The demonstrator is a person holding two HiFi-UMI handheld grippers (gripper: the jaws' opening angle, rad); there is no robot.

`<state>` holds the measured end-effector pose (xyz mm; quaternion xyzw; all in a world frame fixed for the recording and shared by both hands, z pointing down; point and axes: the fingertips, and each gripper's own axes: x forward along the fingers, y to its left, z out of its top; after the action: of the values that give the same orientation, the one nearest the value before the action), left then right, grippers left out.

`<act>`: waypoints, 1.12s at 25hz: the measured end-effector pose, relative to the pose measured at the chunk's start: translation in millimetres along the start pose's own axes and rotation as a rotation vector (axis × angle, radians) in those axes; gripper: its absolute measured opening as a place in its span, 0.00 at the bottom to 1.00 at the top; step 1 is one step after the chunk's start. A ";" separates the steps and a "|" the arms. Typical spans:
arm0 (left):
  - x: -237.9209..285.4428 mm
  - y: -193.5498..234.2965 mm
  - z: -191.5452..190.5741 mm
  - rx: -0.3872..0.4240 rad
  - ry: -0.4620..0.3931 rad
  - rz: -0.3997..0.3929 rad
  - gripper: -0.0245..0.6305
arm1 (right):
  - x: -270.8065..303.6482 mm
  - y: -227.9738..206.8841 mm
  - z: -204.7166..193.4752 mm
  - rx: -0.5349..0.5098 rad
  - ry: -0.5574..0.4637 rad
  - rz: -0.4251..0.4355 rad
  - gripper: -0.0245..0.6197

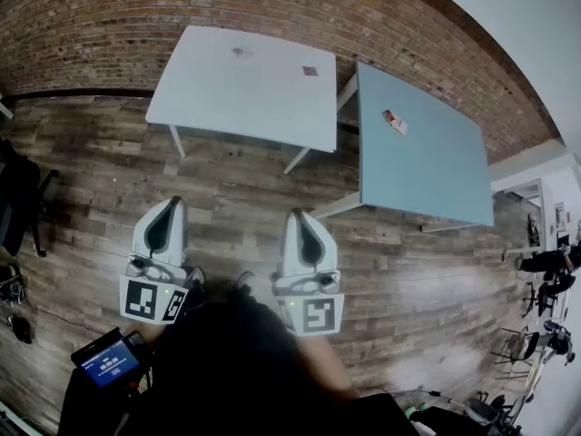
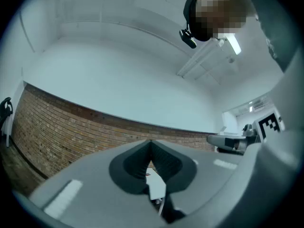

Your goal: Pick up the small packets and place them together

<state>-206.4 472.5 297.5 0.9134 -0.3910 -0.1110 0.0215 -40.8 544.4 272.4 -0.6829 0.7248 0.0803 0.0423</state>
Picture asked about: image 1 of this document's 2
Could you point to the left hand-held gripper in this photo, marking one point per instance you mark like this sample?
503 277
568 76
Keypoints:
136 298

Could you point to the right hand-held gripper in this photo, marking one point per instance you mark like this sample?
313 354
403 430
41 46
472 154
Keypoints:
318 314

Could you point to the clear packet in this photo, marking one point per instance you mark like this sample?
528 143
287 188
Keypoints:
240 52

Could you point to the person's right forearm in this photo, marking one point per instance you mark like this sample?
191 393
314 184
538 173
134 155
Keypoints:
327 363

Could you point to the person's left forearm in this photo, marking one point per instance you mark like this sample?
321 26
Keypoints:
147 330

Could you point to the person's right grey shoe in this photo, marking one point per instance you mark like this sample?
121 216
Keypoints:
245 280

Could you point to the white table leg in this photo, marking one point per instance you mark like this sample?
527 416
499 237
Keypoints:
297 160
177 141

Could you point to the black chest-mounted screen device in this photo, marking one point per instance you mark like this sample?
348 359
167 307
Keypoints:
105 359

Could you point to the person's black clothing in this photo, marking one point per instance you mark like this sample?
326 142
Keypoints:
227 370

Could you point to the black office chair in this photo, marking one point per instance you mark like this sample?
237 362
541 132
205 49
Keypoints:
18 202

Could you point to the black swivel chair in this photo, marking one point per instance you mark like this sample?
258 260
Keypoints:
551 291

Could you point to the blue table white frame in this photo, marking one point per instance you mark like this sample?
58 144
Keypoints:
347 91

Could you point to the black metal frame chair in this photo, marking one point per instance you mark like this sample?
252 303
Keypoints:
522 350

